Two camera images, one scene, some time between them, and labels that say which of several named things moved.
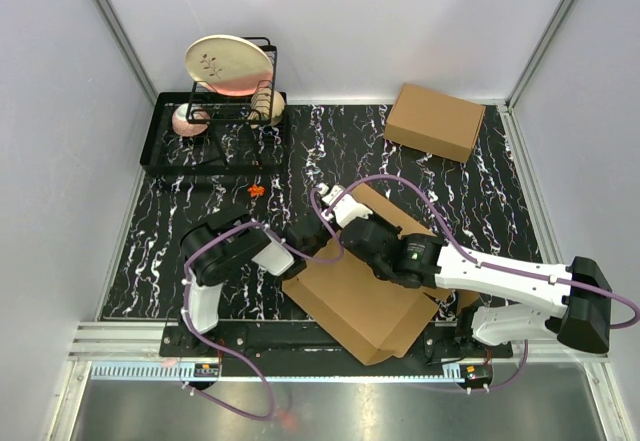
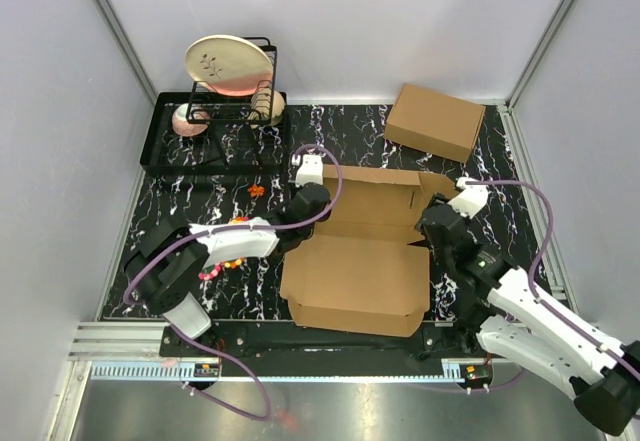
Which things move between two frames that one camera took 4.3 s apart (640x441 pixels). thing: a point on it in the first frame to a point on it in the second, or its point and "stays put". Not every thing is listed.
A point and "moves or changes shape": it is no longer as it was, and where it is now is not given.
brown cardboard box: x=352 y=307 moves or changes shape
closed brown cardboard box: x=433 y=122 stays put
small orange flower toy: x=256 y=190 stays put
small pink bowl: x=189 y=129 stays put
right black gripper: x=390 y=228 to x=438 y=198
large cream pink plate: x=230 y=65 stays put
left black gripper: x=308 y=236 to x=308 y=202
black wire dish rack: x=207 y=132 stays put
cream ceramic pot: x=267 y=107 stays put
